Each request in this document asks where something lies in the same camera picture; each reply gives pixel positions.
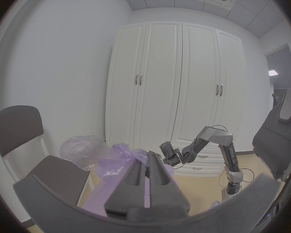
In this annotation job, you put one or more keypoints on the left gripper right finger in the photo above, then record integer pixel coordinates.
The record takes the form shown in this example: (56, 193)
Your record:
(169, 200)

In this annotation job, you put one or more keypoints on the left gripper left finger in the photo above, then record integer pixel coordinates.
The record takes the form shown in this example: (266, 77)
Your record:
(116, 198)

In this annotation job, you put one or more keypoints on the purple plastic bag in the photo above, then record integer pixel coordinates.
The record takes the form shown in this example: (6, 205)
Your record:
(116, 154)

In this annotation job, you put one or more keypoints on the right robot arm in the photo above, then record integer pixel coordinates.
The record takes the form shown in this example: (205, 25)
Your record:
(230, 154)

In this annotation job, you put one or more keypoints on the grey and white chair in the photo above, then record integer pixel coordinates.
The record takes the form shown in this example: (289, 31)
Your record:
(55, 173)

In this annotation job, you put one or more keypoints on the white wardrobe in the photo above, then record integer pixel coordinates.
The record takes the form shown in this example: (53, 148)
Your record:
(160, 93)

